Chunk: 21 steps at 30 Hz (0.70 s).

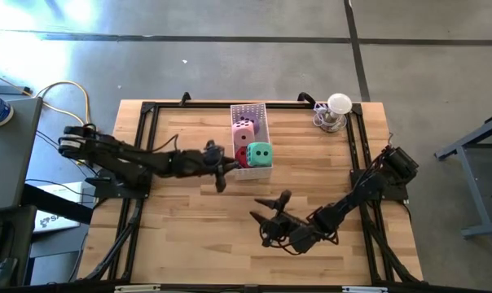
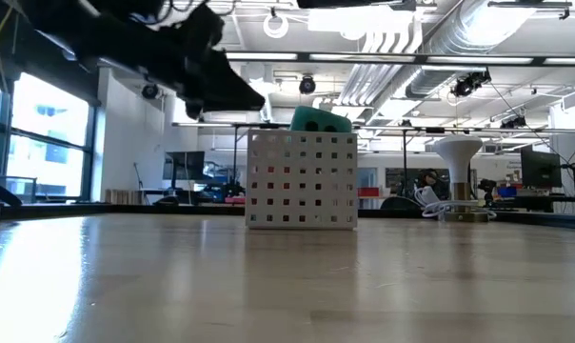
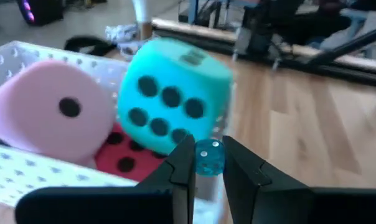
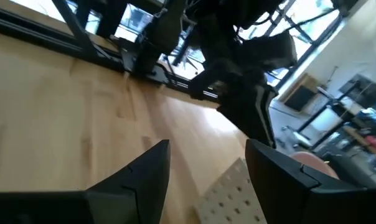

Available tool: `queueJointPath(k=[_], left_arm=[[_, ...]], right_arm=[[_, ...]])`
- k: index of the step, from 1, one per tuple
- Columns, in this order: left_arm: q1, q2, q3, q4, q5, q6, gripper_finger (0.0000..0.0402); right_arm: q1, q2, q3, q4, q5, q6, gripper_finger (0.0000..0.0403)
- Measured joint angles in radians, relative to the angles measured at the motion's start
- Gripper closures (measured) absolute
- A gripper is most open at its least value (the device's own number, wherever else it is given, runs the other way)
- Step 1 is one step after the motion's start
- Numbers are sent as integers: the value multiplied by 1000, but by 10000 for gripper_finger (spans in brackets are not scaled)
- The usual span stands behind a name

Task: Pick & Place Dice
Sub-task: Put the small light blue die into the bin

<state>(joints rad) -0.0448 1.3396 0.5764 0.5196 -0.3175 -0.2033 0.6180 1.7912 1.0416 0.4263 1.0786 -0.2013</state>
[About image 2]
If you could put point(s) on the black ceiling-mounted camera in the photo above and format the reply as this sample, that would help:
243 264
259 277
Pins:
150 91
468 83
307 85

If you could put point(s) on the white perforated basket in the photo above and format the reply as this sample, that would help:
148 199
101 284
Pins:
263 162

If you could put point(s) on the large green foam die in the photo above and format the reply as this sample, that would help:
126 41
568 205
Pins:
302 116

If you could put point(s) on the silver ventilation duct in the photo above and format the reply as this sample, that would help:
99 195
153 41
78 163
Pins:
440 62

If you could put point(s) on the black computer monitor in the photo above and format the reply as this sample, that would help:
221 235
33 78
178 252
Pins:
540 169
185 164

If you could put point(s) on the wooden slat stack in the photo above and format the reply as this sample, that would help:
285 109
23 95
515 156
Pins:
123 196

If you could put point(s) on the white mushroom lamp brass base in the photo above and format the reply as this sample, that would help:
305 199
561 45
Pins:
458 152

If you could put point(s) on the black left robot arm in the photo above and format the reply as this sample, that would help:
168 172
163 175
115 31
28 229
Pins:
116 43

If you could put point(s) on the person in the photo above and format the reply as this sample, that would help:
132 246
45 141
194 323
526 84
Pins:
430 180

